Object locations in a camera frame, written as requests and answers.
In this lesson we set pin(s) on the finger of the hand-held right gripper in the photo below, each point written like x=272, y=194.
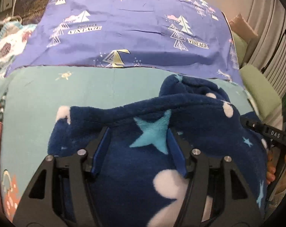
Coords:
x=263, y=128

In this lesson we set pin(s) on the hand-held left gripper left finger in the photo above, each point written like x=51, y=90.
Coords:
x=101, y=151

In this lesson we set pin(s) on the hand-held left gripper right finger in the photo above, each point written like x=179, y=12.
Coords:
x=177, y=156

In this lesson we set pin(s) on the navy star print fleece top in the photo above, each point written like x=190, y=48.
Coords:
x=133, y=170

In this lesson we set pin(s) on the person's right hand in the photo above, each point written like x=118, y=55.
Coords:
x=271, y=170

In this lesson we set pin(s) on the large green pillow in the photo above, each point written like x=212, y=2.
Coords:
x=258, y=87

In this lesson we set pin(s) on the teal printed bed sheet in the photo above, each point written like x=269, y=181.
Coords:
x=62, y=89

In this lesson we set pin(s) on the small green pillow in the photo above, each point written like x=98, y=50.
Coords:
x=240, y=47

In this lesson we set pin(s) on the beige curtain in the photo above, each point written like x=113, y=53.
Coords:
x=270, y=16

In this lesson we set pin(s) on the purple tree print sheet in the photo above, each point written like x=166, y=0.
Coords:
x=133, y=28

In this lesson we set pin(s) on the white patchwork quilt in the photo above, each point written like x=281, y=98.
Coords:
x=8, y=45

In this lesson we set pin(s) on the dark forest print mattress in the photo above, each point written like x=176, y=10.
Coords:
x=31, y=2

